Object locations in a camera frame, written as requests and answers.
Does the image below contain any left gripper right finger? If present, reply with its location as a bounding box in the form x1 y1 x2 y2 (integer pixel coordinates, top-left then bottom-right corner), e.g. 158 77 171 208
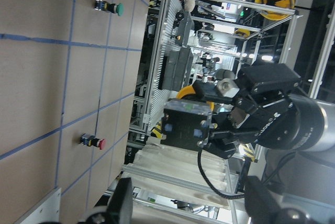
244 176 284 223

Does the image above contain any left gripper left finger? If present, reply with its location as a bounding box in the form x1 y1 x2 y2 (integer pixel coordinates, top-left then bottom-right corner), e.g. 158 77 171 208
106 177 133 224

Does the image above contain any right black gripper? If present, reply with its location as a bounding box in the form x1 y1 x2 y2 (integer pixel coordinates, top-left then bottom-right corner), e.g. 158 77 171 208
192 63 301 159

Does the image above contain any red push button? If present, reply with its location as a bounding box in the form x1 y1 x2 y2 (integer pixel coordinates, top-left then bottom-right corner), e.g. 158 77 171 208
80 133 106 150

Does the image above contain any green push button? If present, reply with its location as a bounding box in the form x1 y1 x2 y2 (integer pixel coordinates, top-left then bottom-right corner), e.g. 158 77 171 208
94 0 124 16

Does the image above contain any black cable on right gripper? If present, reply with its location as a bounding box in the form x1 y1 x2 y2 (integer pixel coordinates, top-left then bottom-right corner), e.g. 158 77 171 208
197 148 247 200

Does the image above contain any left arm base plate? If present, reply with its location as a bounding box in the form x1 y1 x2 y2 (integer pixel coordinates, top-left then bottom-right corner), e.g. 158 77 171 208
15 187 61 223

